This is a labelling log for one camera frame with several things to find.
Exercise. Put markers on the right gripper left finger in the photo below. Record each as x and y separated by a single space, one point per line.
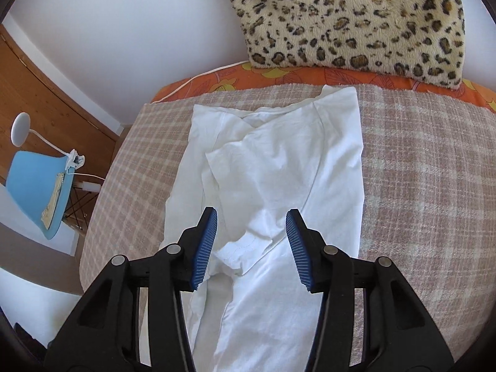
197 243

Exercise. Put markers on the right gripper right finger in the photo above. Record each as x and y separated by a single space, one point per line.
307 247

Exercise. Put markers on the white t-shirt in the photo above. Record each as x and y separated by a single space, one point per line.
252 313

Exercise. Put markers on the pink plaid blanket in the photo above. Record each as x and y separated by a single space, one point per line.
429 176

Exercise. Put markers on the blue plastic chair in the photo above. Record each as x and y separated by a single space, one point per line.
31 181

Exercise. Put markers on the orange floral bed sheet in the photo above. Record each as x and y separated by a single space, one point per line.
241 76

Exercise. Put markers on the white clip desk lamp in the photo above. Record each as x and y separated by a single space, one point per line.
21 130

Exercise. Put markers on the wooden door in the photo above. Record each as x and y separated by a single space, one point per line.
56 116

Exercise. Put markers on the leopard print pillow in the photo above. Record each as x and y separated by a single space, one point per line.
423 40

